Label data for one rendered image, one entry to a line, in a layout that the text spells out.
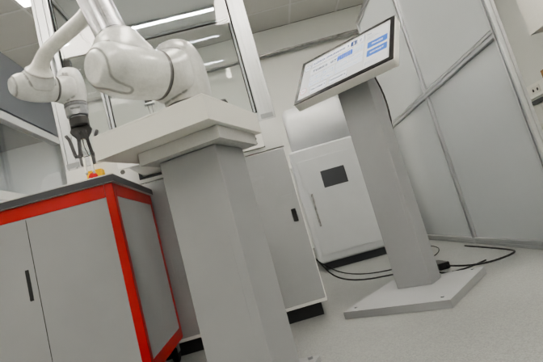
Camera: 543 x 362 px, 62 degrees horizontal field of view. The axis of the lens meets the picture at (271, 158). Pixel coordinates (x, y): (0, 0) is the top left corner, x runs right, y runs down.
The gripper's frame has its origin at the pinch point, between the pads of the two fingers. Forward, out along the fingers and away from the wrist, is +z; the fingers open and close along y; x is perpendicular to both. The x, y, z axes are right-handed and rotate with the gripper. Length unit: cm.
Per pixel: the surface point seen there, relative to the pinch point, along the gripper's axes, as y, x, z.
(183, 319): 23, 26, 72
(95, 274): -2, -28, 43
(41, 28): -11, 34, -80
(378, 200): 115, -7, 44
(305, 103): 98, 0, -8
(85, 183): 0.6, -30.3, 12.8
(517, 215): 195, 7, 70
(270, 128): 82, 14, -3
